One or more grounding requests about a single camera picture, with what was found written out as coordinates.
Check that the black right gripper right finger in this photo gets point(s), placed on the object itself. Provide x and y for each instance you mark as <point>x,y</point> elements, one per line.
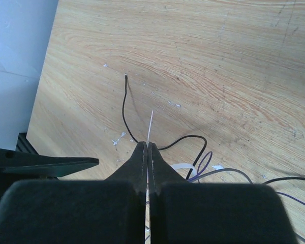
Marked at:
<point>184,212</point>

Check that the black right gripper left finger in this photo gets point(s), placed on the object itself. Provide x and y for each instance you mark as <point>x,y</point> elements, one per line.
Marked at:
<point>78,211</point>

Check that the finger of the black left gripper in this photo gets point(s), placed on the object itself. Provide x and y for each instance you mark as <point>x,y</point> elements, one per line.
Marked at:
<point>14,162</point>

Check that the white zip tie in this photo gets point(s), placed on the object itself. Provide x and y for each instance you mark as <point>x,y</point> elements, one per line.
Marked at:
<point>174,166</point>

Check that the black aluminium frame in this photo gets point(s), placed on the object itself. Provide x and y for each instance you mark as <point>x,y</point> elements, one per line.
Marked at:
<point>24,146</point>

